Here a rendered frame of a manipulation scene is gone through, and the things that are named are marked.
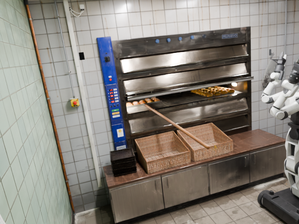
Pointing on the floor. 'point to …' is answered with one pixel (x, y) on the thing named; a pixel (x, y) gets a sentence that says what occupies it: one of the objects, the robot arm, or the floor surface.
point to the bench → (196, 178)
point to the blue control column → (107, 69)
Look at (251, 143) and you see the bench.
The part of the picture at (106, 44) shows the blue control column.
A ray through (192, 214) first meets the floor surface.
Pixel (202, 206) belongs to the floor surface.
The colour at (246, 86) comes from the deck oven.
